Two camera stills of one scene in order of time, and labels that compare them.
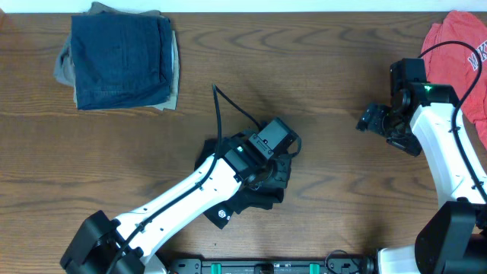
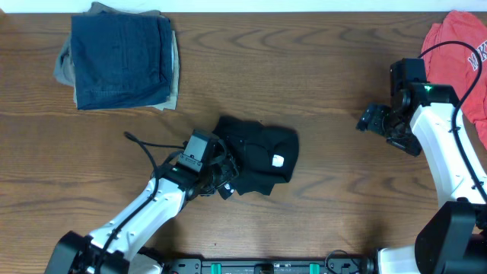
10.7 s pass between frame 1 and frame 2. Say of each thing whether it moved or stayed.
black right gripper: stayed
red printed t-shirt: stayed
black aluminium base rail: stayed
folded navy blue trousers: stayed
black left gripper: moved
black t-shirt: moved
